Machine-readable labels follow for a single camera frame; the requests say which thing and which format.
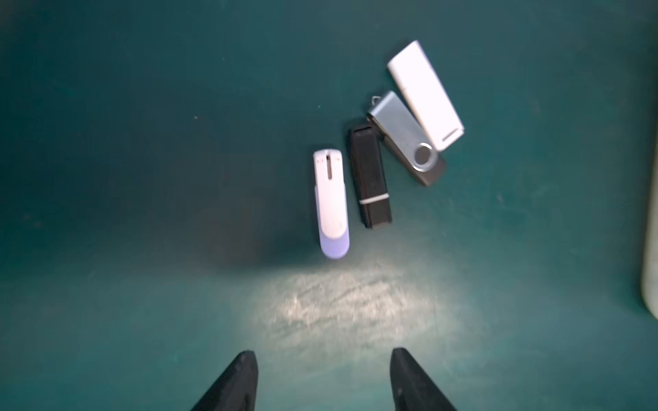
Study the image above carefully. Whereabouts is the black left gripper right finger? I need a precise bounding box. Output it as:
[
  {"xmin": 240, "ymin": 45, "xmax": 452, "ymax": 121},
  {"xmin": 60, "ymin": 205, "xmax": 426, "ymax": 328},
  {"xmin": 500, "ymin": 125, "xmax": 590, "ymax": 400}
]
[{"xmin": 390, "ymin": 348, "xmax": 457, "ymax": 411}]

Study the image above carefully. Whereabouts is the white rectangular usb drive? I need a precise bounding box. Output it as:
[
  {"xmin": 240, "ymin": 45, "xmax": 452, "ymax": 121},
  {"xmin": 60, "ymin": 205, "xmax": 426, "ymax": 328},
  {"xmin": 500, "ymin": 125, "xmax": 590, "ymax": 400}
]
[{"xmin": 387, "ymin": 40, "xmax": 464, "ymax": 152}]

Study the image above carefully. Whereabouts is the silver swivel black usb drive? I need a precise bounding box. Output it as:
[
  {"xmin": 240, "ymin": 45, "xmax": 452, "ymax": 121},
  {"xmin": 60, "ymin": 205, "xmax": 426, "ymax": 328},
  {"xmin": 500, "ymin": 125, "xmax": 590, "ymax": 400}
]
[{"xmin": 368, "ymin": 91, "xmax": 447, "ymax": 187}]

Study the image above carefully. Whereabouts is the white lavender swivel usb drive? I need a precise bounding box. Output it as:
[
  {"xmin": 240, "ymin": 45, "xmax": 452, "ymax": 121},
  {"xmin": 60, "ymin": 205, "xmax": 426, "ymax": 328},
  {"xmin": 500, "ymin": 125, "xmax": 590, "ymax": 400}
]
[{"xmin": 313, "ymin": 149, "xmax": 350, "ymax": 260}]

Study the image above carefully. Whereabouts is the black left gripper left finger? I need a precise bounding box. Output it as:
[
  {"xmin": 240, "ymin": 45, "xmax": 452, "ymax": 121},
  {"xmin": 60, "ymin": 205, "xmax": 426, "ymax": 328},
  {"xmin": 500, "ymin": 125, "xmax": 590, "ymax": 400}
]
[{"xmin": 192, "ymin": 350, "xmax": 259, "ymax": 411}]

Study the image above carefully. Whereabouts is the black usb drive white ring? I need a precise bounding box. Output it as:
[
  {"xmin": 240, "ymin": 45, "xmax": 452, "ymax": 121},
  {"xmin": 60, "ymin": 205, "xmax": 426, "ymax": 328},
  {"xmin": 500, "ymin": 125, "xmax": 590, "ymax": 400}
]
[{"xmin": 348, "ymin": 122, "xmax": 393, "ymax": 229}]

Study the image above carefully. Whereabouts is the white plastic storage box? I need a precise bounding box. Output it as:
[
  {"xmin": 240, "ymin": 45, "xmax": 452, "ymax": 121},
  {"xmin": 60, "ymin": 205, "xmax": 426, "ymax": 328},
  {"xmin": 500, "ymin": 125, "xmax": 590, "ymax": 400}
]
[{"xmin": 641, "ymin": 150, "xmax": 658, "ymax": 318}]

